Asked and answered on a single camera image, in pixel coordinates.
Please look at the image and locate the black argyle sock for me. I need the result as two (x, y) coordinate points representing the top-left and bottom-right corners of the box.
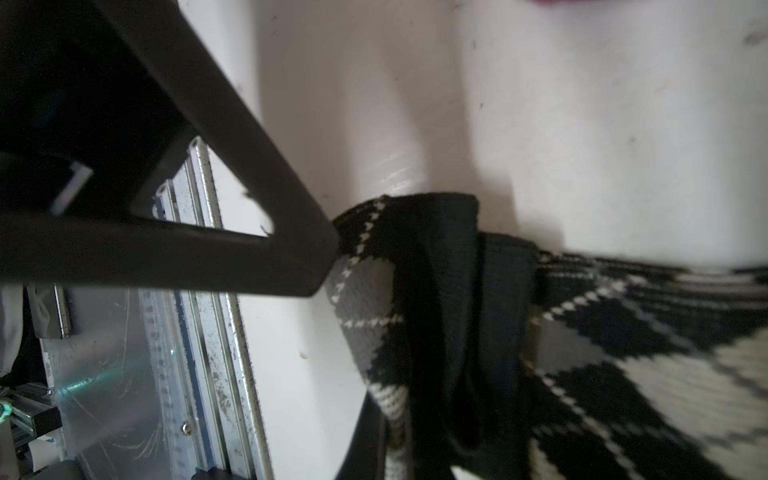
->
(325, 193), (767, 479)

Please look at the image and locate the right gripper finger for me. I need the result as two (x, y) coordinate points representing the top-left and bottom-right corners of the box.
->
(1, 1), (338, 297)

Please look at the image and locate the beige maroon striped sock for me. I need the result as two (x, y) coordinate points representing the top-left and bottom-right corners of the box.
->
(532, 0), (581, 5)

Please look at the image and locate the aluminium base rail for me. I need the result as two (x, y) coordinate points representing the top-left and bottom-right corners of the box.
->
(137, 136), (274, 480)

